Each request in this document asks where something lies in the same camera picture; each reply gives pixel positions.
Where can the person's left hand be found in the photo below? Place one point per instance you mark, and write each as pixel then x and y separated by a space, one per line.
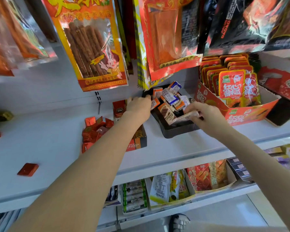
pixel 137 109

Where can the person's right hand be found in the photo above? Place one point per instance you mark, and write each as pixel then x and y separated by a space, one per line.
pixel 210 120

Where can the red Filer candy box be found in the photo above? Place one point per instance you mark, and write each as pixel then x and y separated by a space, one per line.
pixel 135 144

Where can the wafer bar packets group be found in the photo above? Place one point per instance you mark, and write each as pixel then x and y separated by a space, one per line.
pixel 170 96

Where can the black plastic tray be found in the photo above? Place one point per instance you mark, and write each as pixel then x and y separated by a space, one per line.
pixel 174 131

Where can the cluster of red square candies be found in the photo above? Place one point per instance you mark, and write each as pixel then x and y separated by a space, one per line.
pixel 91 135

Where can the gold foil candy piece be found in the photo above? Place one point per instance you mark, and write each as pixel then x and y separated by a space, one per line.
pixel 3 115

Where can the person's left forearm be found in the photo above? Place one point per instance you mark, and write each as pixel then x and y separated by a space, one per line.
pixel 75 186

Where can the person's right forearm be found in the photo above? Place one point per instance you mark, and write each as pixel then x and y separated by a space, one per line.
pixel 268 171

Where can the red cardboard display box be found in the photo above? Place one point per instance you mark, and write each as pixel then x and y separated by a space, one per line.
pixel 246 115

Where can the white metal shelf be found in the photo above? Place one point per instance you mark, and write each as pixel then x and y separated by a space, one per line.
pixel 50 142

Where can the person's black shoe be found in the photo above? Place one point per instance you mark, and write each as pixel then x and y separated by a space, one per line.
pixel 180 222

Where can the row of red snack packets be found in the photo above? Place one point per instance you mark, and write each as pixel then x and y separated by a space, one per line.
pixel 232 84

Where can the yellow black striped bags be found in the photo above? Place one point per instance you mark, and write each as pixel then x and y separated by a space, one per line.
pixel 140 57

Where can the red orange snack packets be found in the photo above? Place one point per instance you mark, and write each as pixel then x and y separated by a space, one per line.
pixel 203 177

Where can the red orange snack bag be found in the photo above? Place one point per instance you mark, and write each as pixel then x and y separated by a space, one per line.
pixel 169 38

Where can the purple snack packets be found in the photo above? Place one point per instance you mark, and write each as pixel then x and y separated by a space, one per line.
pixel 282 158

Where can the yellow red bag brown sticks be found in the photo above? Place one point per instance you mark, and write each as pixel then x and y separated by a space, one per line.
pixel 87 45

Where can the dark red snack packet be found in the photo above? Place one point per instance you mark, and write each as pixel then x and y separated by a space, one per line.
pixel 285 84

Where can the dark red snack bag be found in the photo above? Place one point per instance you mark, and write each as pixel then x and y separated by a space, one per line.
pixel 129 26

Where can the stack of green white packets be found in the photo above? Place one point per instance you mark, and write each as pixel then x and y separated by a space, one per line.
pixel 134 196

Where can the black snack bag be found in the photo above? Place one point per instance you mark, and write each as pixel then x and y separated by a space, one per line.
pixel 232 26

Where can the clear green print snack bag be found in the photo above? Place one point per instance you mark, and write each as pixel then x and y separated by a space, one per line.
pixel 26 41

